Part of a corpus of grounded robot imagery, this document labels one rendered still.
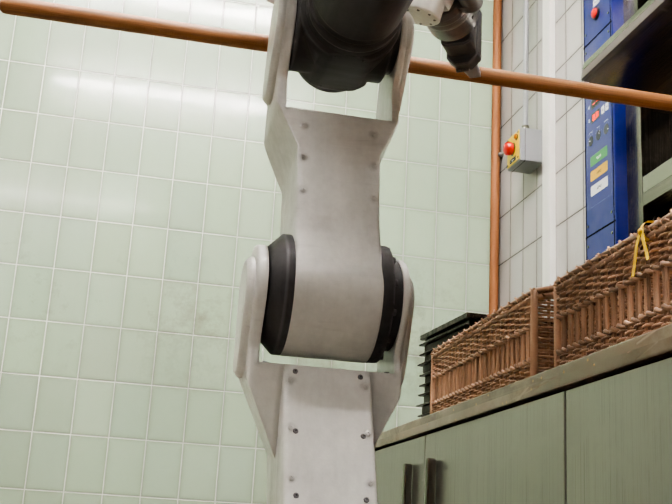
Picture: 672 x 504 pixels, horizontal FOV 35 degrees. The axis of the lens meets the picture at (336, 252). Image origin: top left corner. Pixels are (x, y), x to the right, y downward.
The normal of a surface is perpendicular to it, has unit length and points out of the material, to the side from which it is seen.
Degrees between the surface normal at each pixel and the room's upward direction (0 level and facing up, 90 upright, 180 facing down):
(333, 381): 68
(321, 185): 80
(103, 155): 90
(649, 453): 90
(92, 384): 90
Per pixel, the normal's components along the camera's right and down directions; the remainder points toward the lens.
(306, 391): 0.22, -0.59
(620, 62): -0.21, 0.93
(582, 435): -0.97, -0.11
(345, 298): 0.20, -0.05
